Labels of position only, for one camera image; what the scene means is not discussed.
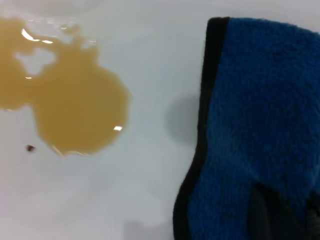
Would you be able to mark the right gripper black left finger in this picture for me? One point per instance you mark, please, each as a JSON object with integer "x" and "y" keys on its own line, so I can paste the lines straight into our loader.
{"x": 260, "y": 215}

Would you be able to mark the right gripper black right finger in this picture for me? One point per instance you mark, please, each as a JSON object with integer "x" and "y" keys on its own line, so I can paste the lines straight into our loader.
{"x": 314, "y": 222}

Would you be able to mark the blue cloth with black trim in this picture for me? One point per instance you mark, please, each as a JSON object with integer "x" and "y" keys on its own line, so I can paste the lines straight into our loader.
{"x": 262, "y": 100}

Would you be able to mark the brown spilled coffee puddle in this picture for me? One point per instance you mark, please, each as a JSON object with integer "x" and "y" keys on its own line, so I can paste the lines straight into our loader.
{"x": 75, "y": 105}

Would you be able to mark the small dark crumb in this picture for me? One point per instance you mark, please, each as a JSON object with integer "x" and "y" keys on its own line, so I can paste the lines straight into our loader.
{"x": 30, "y": 148}

